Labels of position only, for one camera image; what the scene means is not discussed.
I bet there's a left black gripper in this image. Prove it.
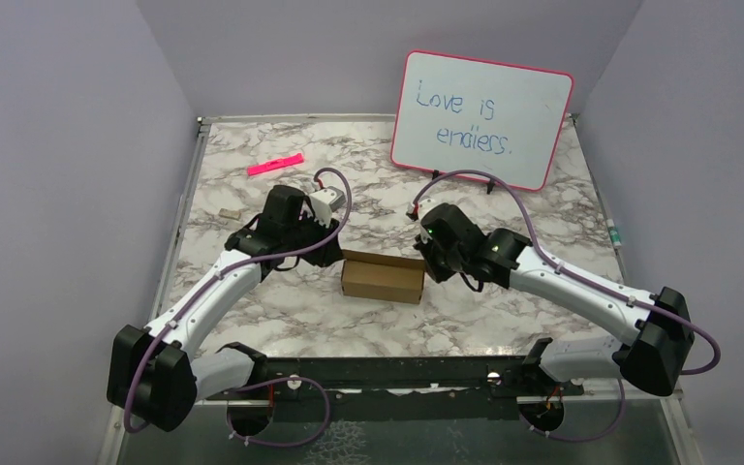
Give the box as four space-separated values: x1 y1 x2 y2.
284 209 345 267

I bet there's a brown cardboard box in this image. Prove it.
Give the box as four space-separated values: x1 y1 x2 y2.
341 250 425 304

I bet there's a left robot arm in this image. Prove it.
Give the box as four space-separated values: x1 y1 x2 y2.
107 185 352 433

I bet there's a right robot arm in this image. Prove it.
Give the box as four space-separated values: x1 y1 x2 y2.
414 200 694 396

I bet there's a small tan cardboard scrap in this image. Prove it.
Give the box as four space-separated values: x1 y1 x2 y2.
219 208 240 220

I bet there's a pink marker pen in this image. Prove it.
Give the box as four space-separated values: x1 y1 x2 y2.
246 152 304 177

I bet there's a pink framed whiteboard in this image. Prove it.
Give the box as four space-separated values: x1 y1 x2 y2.
390 50 574 192

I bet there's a green white small bottle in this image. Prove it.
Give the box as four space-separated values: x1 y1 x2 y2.
605 219 622 248

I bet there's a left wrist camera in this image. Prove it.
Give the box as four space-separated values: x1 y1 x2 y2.
308 186 347 227

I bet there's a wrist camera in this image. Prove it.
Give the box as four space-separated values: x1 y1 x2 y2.
308 186 347 227
406 198 441 225

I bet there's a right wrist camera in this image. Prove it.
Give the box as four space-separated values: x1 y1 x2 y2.
406 198 441 225

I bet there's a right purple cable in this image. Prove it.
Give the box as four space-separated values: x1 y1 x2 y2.
407 169 723 446

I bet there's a purple cable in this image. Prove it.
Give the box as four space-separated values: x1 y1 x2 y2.
122 167 354 449
407 169 723 446

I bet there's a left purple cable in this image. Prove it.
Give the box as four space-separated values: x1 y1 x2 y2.
122 167 354 449

